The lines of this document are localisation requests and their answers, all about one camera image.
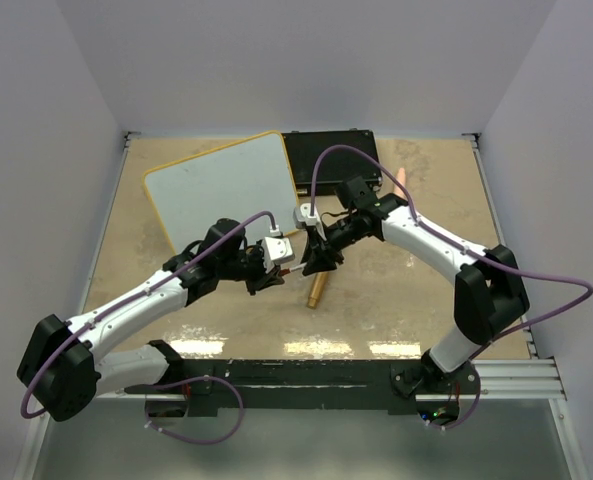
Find aluminium frame rails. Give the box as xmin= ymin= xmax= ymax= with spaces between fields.
xmin=13 ymin=130 xmax=590 ymax=480

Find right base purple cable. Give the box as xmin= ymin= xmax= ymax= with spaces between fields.
xmin=423 ymin=369 xmax=485 ymax=432

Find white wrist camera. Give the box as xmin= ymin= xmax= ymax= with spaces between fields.
xmin=293 ymin=202 xmax=322 ymax=230
xmin=260 ymin=224 xmax=295 ymax=270

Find yellow framed whiteboard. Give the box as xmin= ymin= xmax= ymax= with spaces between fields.
xmin=142 ymin=131 xmax=299 ymax=253

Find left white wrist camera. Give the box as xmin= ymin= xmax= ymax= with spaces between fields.
xmin=260 ymin=224 xmax=295 ymax=270

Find red white marker pen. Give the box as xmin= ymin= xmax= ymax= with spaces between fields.
xmin=280 ymin=264 xmax=304 ymax=276

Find black hard case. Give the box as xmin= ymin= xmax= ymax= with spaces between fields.
xmin=282 ymin=129 xmax=383 ymax=197

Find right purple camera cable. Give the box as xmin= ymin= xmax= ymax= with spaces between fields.
xmin=309 ymin=145 xmax=593 ymax=351

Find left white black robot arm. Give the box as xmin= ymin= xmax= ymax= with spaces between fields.
xmin=17 ymin=218 xmax=293 ymax=421

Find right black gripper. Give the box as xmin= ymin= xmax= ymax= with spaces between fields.
xmin=300 ymin=212 xmax=364 ymax=277

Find pink microphone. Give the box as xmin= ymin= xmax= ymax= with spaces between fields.
xmin=393 ymin=167 xmax=406 ymax=197

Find gold microphone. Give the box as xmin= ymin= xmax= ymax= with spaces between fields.
xmin=306 ymin=272 xmax=330 ymax=309

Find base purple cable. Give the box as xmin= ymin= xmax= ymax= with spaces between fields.
xmin=423 ymin=369 xmax=485 ymax=432
xmin=144 ymin=375 xmax=246 ymax=445

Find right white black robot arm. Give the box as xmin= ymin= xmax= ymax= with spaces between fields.
xmin=293 ymin=177 xmax=530 ymax=393

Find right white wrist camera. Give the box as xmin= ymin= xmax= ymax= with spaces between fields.
xmin=293 ymin=202 xmax=322 ymax=230

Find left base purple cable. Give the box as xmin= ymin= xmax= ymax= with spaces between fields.
xmin=144 ymin=375 xmax=246 ymax=445

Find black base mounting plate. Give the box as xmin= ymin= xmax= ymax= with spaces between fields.
xmin=125 ymin=357 xmax=482 ymax=419

